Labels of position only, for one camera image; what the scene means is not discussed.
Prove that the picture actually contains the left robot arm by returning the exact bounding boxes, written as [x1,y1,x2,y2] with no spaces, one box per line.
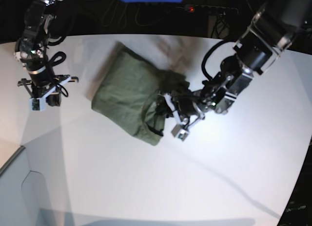
[157,0,312,140]

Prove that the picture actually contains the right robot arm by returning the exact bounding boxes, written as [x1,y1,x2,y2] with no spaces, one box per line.
[14,0,79,112]

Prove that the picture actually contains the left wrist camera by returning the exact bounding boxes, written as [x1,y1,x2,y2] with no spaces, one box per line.
[171,124,189,141]

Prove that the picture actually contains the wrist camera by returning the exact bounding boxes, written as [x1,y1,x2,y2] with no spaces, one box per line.
[171,124,189,141]
[29,97,46,112]

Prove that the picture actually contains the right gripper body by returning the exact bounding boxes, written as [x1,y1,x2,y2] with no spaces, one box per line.
[17,74,78,107]

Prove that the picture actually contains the black power strip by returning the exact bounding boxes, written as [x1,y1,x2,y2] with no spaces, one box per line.
[183,4,239,16]

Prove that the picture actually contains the green t-shirt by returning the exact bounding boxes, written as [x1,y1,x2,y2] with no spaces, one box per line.
[91,42,190,146]

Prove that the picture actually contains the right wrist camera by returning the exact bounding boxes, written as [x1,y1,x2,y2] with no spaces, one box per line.
[29,97,46,112]

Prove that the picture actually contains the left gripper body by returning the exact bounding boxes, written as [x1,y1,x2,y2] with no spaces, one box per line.
[158,90,212,132]

